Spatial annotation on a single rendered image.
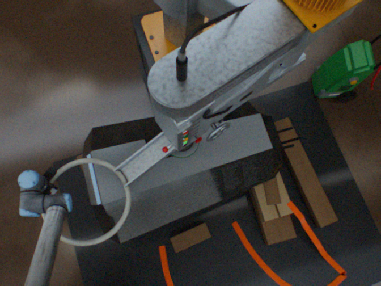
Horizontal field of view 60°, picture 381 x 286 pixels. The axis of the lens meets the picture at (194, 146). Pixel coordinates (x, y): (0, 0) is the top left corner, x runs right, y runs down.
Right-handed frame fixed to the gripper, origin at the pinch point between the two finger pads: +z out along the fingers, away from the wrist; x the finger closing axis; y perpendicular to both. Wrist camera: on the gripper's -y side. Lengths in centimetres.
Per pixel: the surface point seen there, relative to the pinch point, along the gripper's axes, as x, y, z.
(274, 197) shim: 137, -63, 54
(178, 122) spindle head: 57, -42, -73
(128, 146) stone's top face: 28.1, -39.9, 0.4
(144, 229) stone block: 58, 0, 21
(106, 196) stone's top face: 29.8, -7.7, 1.6
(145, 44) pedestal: 4, -112, 7
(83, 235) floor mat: 12, 24, 85
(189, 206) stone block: 78, -24, 15
